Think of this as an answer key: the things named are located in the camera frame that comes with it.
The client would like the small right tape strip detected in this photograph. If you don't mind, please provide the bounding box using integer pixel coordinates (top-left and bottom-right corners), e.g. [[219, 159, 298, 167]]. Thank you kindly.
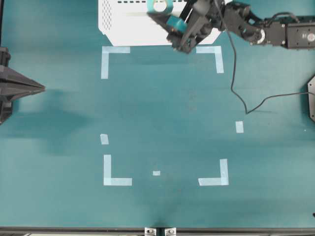
[[235, 121, 244, 133]]

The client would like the white perforated plastic basket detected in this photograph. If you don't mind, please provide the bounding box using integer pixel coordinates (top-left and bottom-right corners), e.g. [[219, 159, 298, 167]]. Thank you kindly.
[[98, 0, 221, 46]]

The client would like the small left tape strip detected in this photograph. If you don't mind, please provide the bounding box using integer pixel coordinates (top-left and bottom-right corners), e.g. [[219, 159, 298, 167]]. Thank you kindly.
[[100, 134, 109, 145]]

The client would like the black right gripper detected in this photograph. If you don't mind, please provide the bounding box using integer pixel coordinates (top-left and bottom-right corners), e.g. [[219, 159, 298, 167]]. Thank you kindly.
[[147, 0, 225, 54]]

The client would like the top right tape corner marker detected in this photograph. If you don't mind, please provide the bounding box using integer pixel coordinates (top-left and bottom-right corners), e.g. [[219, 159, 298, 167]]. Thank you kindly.
[[196, 46, 224, 74]]

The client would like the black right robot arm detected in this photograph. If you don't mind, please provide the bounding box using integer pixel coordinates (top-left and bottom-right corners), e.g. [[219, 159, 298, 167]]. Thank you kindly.
[[147, 0, 315, 54]]

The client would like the bottom left tape corner marker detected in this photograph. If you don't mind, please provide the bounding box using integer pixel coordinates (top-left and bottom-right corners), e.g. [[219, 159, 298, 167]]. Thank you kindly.
[[103, 154, 132, 186]]

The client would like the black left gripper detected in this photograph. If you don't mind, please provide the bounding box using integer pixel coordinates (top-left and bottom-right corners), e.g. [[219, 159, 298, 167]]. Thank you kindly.
[[0, 47, 45, 124]]

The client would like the metal bracket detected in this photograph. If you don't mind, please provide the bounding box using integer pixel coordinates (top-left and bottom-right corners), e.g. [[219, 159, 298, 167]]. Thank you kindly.
[[164, 228, 177, 236], [144, 227, 157, 236]]

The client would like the light blue tape roll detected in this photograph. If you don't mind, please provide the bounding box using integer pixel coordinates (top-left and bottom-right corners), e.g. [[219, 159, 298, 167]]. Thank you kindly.
[[147, 0, 173, 14]]

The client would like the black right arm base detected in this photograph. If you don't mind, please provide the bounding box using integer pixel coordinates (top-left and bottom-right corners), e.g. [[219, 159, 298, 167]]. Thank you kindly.
[[307, 76, 315, 121]]

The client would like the tape corner marker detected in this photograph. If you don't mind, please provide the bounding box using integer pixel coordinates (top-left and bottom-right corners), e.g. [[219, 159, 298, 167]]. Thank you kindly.
[[196, 46, 224, 74], [198, 159, 229, 186], [101, 46, 130, 80], [103, 154, 132, 186]]

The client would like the black cable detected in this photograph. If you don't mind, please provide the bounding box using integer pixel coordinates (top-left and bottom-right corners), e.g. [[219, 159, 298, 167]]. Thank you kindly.
[[214, 0, 311, 115]]

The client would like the top left tape corner marker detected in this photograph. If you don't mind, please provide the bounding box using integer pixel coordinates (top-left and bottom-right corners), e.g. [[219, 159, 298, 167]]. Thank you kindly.
[[101, 46, 130, 80]]

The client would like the right metal bracket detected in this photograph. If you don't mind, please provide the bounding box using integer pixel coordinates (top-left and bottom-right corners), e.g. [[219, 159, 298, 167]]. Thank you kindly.
[[164, 228, 177, 236]]

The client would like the small tape strip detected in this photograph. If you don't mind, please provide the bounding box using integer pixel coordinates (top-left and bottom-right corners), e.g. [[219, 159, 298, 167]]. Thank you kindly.
[[100, 134, 109, 145], [235, 121, 244, 133]]

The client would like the left metal bracket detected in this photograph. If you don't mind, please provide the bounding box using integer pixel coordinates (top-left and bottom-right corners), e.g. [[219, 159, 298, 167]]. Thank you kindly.
[[144, 227, 157, 236]]

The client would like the bottom right tape corner marker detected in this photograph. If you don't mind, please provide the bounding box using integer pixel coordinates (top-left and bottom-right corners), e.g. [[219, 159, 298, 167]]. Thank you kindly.
[[198, 159, 229, 186]]

